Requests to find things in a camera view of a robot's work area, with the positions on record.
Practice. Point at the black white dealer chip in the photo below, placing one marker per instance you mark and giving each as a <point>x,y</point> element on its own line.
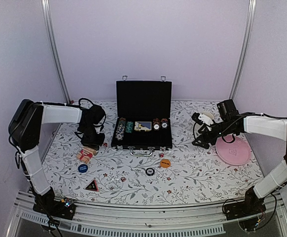
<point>150,171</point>

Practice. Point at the blue card deck box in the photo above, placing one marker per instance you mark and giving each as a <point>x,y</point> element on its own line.
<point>143,126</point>

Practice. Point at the floral tablecloth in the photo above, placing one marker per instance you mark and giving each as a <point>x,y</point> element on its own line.
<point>196,175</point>

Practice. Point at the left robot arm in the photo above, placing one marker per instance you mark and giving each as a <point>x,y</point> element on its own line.
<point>25,127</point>

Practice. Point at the black triangular token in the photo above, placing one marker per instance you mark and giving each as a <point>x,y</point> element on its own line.
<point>92,186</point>

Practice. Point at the orange chip stack left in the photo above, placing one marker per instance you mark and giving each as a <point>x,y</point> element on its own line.
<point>156,124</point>

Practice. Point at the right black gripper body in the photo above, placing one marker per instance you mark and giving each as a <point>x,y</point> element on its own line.
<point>225,129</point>

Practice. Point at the right aluminium frame post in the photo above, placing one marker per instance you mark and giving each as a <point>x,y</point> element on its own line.
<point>245,44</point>

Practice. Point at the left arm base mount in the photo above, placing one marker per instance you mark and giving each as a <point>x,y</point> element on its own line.
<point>51,207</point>

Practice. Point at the left aluminium frame post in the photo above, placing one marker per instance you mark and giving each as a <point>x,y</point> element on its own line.
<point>51,36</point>

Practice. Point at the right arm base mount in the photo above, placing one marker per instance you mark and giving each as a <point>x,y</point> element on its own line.
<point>251,205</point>

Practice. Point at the orange round button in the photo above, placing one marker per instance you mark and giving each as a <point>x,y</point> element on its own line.
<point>165,163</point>

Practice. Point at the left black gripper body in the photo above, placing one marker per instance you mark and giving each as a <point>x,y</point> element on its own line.
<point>90,138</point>

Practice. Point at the teal chip stack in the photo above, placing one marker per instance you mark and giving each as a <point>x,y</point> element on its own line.
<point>129,127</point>

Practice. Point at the blue round button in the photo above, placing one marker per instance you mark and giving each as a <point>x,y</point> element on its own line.
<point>82,168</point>

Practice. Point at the front aluminium rail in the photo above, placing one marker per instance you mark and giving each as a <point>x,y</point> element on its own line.
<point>107,220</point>

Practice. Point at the black poker case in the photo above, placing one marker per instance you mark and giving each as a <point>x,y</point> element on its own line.
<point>143,100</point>

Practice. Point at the red card deck box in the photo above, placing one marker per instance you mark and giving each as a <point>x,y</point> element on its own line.
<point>85,154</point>

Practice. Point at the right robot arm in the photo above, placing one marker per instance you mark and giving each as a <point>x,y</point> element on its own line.
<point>268,136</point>

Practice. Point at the aluminium frame post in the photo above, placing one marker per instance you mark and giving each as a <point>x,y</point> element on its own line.
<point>245,44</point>
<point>51,36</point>

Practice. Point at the pink plate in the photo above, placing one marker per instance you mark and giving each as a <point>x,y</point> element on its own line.
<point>233,150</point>

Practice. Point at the white black chip stack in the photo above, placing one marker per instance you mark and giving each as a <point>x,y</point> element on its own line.
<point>120,128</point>

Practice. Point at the cream ceramic mug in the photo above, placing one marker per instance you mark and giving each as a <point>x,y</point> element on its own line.
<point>204,117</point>

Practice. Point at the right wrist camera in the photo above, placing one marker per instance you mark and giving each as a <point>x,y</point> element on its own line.
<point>209,127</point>

